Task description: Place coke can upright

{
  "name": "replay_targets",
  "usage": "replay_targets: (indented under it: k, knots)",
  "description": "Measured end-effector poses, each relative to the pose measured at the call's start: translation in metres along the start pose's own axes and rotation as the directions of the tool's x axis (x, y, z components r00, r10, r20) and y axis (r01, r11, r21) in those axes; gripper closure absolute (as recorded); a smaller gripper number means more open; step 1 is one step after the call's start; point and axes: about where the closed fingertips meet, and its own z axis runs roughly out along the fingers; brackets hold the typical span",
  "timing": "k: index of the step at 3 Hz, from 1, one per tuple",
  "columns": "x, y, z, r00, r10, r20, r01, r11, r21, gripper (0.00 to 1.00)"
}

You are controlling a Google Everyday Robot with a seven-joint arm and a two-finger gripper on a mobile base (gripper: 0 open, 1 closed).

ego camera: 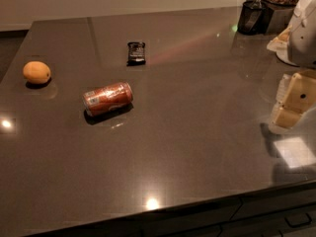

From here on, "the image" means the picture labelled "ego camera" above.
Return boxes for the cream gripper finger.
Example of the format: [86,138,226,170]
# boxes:
[267,26,291,52]
[270,69,316,129]

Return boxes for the red coke can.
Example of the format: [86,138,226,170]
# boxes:
[83,82,133,117]

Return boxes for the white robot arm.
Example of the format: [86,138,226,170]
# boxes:
[267,0,316,134]

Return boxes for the white plastic canister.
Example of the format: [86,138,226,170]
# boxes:
[276,48,297,66]

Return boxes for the dark box with snacks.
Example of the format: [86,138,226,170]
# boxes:
[258,0,294,35]

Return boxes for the black mesh cup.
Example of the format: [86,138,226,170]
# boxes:
[237,1,265,36]

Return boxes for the dark cabinet drawers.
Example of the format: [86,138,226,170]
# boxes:
[31,181,316,237]

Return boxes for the orange fruit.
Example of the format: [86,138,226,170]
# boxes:
[23,61,51,84]

